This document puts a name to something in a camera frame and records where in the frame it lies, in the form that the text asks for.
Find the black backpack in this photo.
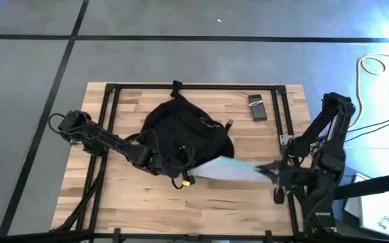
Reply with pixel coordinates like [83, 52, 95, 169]
[126, 80, 236, 180]

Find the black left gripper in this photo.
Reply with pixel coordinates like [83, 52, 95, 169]
[150, 150, 196, 186]

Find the black phone white cable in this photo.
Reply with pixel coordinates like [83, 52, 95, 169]
[247, 94, 268, 122]

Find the black floor cable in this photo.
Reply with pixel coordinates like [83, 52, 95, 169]
[344, 116, 389, 143]
[348, 113, 389, 133]

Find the white mesh teal-trimmed pouch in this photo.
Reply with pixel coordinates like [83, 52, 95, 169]
[190, 155, 271, 184]

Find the grey plastic case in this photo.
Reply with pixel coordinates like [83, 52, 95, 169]
[342, 164, 363, 190]

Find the white box blue logo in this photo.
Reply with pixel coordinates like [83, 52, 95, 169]
[344, 172, 389, 241]

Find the black Netgear switch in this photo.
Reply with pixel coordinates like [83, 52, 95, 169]
[312, 209, 336, 229]

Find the cream floor cable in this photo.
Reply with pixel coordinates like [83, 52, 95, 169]
[348, 53, 389, 134]

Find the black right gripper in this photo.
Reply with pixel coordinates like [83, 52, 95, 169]
[257, 160, 306, 205]

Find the white floor cable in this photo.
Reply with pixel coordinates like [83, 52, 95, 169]
[344, 144, 389, 151]

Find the black metal bar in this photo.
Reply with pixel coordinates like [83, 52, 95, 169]
[334, 170, 389, 202]
[0, 229, 389, 243]

